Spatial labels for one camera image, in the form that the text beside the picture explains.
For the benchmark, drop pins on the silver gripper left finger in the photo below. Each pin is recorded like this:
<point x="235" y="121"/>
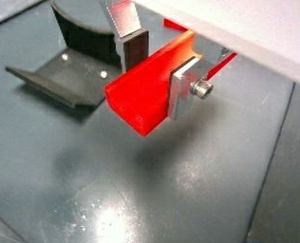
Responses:
<point x="129" y="35"/>

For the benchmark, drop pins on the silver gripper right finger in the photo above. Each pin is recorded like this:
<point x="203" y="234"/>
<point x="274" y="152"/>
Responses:
<point x="190" y="77"/>

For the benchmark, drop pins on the red arch bar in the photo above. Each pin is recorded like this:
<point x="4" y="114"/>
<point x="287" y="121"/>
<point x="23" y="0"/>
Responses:
<point x="138" y="94"/>

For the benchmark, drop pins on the black curved fixture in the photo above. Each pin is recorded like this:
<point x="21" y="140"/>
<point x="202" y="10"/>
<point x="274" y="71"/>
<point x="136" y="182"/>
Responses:
<point x="75" y="75"/>

